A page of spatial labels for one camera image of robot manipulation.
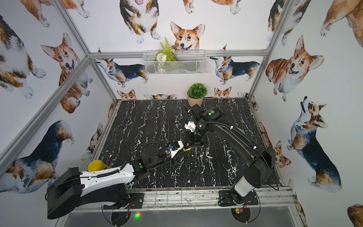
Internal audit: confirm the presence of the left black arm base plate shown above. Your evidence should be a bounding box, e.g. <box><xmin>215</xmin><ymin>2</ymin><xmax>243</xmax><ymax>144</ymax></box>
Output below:
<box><xmin>102</xmin><ymin>193</ymin><xmax>144</xmax><ymax>210</ymax></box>

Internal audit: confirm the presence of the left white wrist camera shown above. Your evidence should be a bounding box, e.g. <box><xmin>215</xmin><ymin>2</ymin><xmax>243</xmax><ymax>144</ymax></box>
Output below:
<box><xmin>168</xmin><ymin>141</ymin><xmax>184</xmax><ymax>159</ymax></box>

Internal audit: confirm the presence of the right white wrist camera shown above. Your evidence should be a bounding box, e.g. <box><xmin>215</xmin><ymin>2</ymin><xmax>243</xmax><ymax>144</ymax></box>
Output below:
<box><xmin>184</xmin><ymin>121</ymin><xmax>196</xmax><ymax>132</ymax></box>

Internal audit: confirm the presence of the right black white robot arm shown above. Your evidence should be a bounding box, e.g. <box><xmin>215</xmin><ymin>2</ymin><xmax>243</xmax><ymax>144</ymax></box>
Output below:
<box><xmin>184</xmin><ymin>105</ymin><xmax>276</xmax><ymax>198</ymax></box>

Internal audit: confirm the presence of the green fern with white flower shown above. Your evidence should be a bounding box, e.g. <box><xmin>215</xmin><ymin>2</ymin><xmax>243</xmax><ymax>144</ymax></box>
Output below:
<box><xmin>156</xmin><ymin>38</ymin><xmax>177</xmax><ymax>74</ymax></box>

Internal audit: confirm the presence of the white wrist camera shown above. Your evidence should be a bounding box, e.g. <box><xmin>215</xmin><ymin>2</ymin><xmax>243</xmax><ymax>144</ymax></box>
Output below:
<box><xmin>184</xmin><ymin>121</ymin><xmax>196</xmax><ymax>132</ymax></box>
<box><xmin>168</xmin><ymin>141</ymin><xmax>184</xmax><ymax>159</ymax></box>

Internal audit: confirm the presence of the white wire wall basket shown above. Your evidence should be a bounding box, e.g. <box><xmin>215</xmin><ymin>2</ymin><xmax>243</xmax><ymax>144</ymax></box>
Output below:
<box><xmin>143</xmin><ymin>50</ymin><xmax>207</xmax><ymax>75</ymax></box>

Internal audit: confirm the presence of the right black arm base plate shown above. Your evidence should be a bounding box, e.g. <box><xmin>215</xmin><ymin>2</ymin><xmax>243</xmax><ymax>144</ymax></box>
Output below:
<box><xmin>218</xmin><ymin>190</ymin><xmax>260</xmax><ymax>207</ymax></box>

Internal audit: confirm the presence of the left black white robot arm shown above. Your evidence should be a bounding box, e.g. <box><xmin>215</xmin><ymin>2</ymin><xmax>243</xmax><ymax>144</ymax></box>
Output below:
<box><xmin>45</xmin><ymin>142</ymin><xmax>183</xmax><ymax>219</ymax></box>

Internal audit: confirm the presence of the potted green plant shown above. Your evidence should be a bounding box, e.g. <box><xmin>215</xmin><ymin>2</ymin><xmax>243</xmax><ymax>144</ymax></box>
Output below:
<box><xmin>187</xmin><ymin>83</ymin><xmax>208</xmax><ymax>107</ymax></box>

